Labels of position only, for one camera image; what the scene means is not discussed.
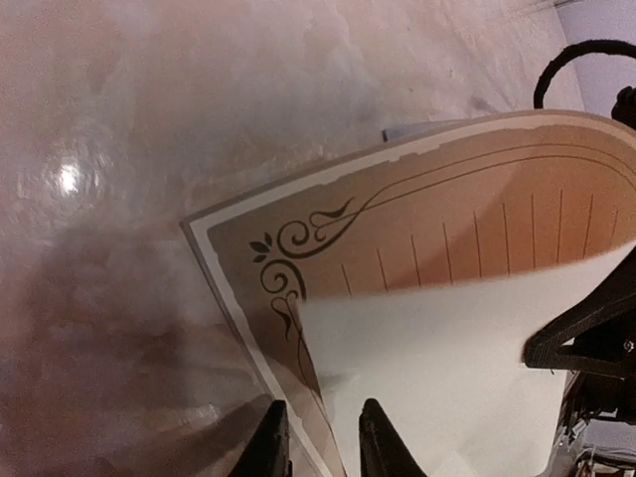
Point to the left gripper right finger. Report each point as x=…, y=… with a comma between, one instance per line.
x=382, y=451

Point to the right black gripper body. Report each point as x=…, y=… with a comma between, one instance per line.
x=592, y=395

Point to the grey envelope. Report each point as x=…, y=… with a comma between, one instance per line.
x=406, y=130

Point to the beige letter paper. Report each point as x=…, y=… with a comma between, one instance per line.
x=414, y=273

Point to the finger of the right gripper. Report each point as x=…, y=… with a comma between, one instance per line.
x=610, y=304

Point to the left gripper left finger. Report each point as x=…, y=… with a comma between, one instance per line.
x=267, y=452

